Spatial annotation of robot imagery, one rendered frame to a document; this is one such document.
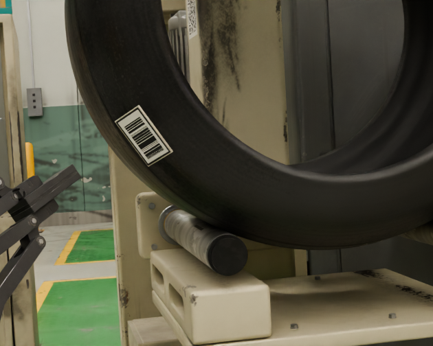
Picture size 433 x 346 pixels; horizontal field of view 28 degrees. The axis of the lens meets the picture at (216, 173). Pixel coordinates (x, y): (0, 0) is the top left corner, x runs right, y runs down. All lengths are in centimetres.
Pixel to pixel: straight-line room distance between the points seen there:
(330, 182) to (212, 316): 19
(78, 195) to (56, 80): 137
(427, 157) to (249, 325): 27
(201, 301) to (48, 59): 943
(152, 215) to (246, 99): 23
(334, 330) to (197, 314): 16
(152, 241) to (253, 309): 35
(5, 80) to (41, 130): 861
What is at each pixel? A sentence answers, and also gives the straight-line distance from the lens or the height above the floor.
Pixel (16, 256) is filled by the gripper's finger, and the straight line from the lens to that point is 77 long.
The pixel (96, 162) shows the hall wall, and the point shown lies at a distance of 1024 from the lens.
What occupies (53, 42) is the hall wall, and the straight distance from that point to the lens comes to 1032.
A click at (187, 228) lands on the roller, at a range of 108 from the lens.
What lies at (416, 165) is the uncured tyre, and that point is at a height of 98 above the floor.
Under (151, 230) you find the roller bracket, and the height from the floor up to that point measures 89.
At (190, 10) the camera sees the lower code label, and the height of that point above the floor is 122.
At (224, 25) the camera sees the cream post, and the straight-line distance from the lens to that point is 131.
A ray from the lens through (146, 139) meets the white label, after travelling 91.
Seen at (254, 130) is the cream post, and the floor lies 103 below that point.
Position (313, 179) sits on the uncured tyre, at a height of 98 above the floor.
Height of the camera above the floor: 104
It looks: 3 degrees down
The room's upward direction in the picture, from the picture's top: 3 degrees counter-clockwise
